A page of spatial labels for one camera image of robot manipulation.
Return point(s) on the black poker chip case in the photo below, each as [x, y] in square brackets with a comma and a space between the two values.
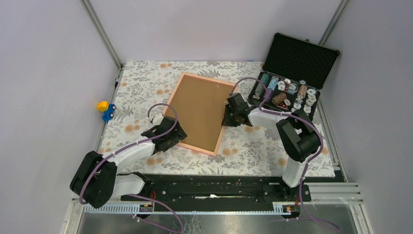
[296, 62]

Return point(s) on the right aluminium corner post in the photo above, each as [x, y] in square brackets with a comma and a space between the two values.
[334, 21]

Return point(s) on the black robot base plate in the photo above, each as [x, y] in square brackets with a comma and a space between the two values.
[213, 193]

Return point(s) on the yellow and blue toy car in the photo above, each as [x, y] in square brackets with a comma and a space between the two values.
[107, 109]

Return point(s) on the left aluminium corner post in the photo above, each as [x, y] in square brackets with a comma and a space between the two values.
[88, 7]

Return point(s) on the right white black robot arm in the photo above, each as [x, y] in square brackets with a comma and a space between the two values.
[299, 136]

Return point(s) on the brown poker chip stack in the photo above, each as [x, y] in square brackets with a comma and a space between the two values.
[278, 99]

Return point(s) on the blue poker chip stack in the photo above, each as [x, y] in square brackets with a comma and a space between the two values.
[273, 83]

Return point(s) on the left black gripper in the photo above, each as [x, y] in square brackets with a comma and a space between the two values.
[178, 135]

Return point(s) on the pink poker chip stack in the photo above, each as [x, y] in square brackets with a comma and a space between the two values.
[302, 91]

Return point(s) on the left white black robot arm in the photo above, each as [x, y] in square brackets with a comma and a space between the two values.
[98, 178]

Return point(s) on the pink wooden picture frame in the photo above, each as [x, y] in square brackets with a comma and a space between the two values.
[174, 93]

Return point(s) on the floral patterned table mat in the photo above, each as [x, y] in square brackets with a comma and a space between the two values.
[146, 85]

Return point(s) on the white slotted cable duct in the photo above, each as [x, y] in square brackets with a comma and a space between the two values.
[121, 208]

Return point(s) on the green poker chip stack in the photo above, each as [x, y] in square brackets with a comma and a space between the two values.
[260, 89]

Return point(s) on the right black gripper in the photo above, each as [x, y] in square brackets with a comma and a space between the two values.
[226, 122]

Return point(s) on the brown cardboard backing board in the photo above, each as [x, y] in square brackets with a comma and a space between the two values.
[201, 113]

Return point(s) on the aluminium corner post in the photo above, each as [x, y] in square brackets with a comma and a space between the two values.
[88, 7]
[334, 21]

